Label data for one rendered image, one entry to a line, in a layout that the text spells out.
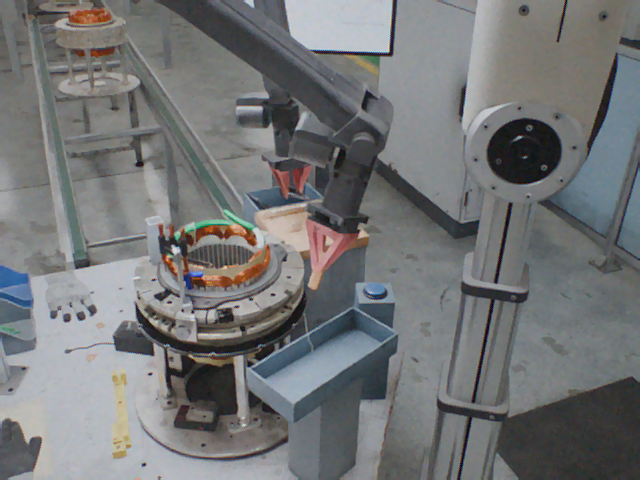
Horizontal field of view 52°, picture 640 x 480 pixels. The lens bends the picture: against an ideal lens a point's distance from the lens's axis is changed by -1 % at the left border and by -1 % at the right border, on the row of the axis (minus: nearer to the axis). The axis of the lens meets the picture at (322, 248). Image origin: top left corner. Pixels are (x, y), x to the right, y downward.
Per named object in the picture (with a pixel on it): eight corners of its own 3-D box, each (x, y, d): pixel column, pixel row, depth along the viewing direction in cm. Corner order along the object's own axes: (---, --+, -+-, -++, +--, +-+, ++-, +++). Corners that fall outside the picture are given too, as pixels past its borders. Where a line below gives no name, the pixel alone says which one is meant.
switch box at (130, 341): (125, 334, 156) (122, 315, 153) (164, 340, 154) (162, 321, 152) (114, 351, 151) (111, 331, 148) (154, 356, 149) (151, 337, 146)
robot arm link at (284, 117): (293, 103, 128) (301, 95, 133) (260, 102, 129) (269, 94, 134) (296, 137, 131) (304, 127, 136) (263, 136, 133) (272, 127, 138)
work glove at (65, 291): (43, 277, 176) (42, 269, 175) (88, 269, 180) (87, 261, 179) (49, 328, 157) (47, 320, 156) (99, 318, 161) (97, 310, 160)
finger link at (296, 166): (271, 194, 143) (267, 154, 138) (301, 187, 145) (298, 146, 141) (284, 205, 137) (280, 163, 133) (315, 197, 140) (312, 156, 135)
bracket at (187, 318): (182, 332, 114) (179, 308, 112) (201, 335, 114) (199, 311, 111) (177, 339, 113) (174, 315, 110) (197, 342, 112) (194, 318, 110)
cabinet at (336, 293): (258, 313, 164) (255, 222, 151) (325, 296, 172) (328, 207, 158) (289, 360, 149) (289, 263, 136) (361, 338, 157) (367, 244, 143)
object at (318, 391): (293, 524, 112) (293, 403, 98) (253, 487, 119) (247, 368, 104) (386, 448, 127) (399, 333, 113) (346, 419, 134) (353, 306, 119)
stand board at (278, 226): (254, 221, 151) (254, 212, 150) (328, 206, 158) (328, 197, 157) (289, 263, 136) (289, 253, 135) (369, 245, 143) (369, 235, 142)
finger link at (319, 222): (290, 263, 100) (309, 205, 98) (311, 259, 106) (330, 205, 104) (328, 281, 97) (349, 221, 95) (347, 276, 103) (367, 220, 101)
